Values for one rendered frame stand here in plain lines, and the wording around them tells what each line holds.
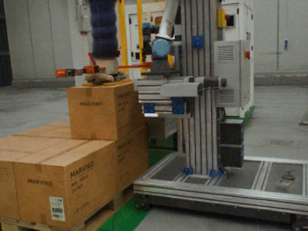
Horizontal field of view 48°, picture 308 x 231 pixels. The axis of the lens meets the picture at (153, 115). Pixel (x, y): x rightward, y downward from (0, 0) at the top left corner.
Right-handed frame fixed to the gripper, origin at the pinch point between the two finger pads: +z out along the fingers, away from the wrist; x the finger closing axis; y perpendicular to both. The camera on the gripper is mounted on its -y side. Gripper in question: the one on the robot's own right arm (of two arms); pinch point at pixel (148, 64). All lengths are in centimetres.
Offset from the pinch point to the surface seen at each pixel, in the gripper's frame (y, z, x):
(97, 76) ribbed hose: 48, 7, -26
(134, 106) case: 23.0, 33.3, -6.4
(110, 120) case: 59, 39, -11
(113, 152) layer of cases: 64, 62, -8
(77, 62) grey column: -83, -3, -121
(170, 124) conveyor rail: -19, 58, 12
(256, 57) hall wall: -889, 12, 52
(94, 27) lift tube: 38, -31, -30
